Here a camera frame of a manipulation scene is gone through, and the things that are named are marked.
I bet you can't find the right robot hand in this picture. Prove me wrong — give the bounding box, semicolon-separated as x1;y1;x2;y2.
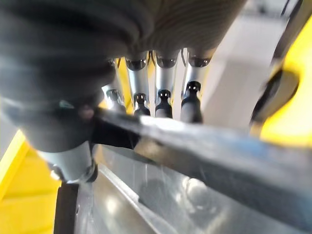
0;0;248;184

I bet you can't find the medium black plastic housing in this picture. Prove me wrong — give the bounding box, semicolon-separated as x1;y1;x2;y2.
91;107;312;232

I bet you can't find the black metal rack frame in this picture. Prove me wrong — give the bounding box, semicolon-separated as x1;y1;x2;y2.
250;0;303;127

